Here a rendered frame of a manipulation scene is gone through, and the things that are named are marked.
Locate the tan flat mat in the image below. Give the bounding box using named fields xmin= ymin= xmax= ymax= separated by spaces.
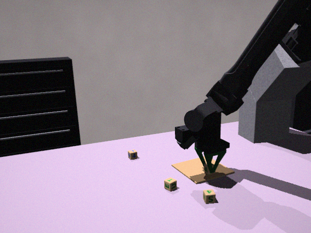
xmin=172 ymin=158 xmax=235 ymax=184

